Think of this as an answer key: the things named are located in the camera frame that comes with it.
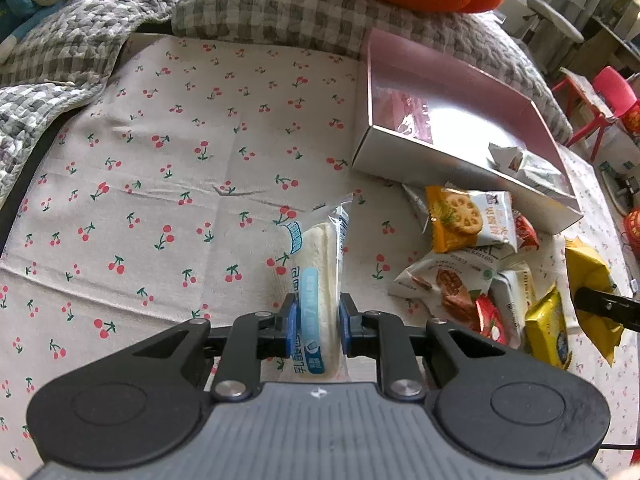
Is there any plain yellow snack packet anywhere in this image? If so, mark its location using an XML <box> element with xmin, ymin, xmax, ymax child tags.
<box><xmin>564</xmin><ymin>235</ymin><xmax>624</xmax><ymax>367</ymax></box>

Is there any cherry print cloth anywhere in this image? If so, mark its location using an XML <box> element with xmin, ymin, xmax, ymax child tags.
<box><xmin>0</xmin><ymin>34</ymin><xmax>640</xmax><ymax>467</ymax></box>

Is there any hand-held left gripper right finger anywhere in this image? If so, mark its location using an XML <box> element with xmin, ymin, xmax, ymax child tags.
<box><xmin>338</xmin><ymin>294</ymin><xmax>507</xmax><ymax>404</ymax></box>

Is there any yellow snack packet blue label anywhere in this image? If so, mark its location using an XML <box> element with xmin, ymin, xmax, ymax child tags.
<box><xmin>523</xmin><ymin>283</ymin><xmax>574</xmax><ymax>371</ymax></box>

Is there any grey checkered blanket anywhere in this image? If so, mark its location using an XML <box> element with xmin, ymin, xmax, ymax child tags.
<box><xmin>0</xmin><ymin>0</ymin><xmax>575</xmax><ymax>222</ymax></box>

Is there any red child chair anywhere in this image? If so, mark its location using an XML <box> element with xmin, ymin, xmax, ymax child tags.
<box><xmin>552</xmin><ymin>67</ymin><xmax>620</xmax><ymax>162</ymax></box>

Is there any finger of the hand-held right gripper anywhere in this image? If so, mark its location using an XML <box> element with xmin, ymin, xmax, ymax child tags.
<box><xmin>572</xmin><ymin>286</ymin><xmax>640</xmax><ymax>334</ymax></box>

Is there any red snack packet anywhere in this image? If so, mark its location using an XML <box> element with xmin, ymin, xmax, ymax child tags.
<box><xmin>512</xmin><ymin>212</ymin><xmax>541</xmax><ymax>252</ymax></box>
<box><xmin>472</xmin><ymin>294</ymin><xmax>509</xmax><ymax>345</ymax></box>

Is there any pink plastic chair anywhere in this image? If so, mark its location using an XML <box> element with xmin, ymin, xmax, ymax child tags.
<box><xmin>592</xmin><ymin>65</ymin><xmax>640</xmax><ymax>122</ymax></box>

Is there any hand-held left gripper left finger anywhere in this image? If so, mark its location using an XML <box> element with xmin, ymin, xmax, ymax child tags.
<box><xmin>125</xmin><ymin>293</ymin><xmax>299</xmax><ymax>404</ymax></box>

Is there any orange cracker snack packet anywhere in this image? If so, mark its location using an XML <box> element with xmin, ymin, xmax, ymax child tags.
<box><xmin>424</xmin><ymin>186</ymin><xmax>519</xmax><ymax>255</ymax></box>

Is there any white nut snack packet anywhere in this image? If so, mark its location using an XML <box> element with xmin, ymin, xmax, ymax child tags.
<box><xmin>390</xmin><ymin>249</ymin><xmax>497</xmax><ymax>334</ymax></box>

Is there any white office chair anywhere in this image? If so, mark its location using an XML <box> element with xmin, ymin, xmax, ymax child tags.
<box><xmin>505</xmin><ymin>0</ymin><xmax>587</xmax><ymax>47</ymax></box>

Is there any pink cardboard box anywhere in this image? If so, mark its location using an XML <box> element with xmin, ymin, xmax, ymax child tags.
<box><xmin>351</xmin><ymin>27</ymin><xmax>585</xmax><ymax>235</ymax></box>

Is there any white snack packet dark label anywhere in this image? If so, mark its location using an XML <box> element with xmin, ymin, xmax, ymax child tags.
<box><xmin>492</xmin><ymin>262</ymin><xmax>539</xmax><ymax>349</ymax></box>

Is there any white bread packet blue print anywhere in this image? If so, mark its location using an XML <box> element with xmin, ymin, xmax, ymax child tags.
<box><xmin>272</xmin><ymin>192</ymin><xmax>354</xmax><ymax>382</ymax></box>

